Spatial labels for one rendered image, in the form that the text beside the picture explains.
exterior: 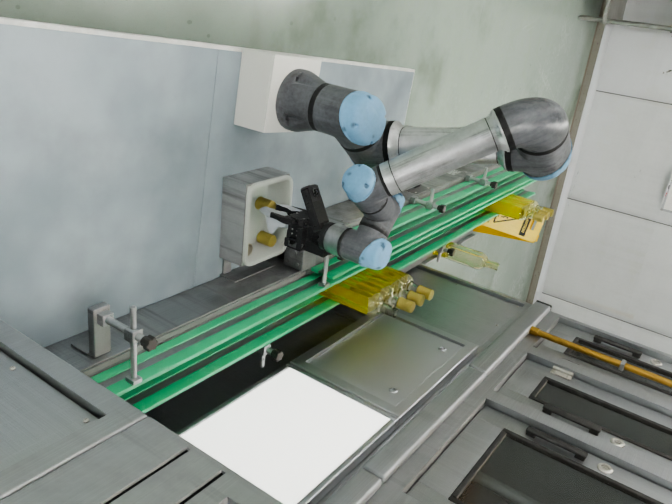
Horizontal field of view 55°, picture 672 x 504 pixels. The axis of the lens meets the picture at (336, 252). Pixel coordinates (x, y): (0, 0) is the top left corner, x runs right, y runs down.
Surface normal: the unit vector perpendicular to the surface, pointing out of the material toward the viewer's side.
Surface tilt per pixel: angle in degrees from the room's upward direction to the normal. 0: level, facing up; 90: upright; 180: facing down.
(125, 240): 0
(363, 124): 7
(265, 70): 90
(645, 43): 90
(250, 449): 90
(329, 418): 90
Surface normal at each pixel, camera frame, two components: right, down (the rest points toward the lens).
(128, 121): 0.81, 0.31
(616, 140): -0.58, 0.26
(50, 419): 0.11, -0.92
